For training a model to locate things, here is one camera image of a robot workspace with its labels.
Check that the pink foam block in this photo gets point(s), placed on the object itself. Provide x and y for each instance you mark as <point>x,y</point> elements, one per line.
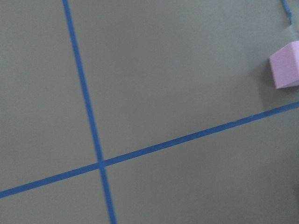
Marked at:
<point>285,66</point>

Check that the brown paper table cover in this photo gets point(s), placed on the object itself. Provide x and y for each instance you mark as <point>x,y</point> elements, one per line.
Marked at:
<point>147,112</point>

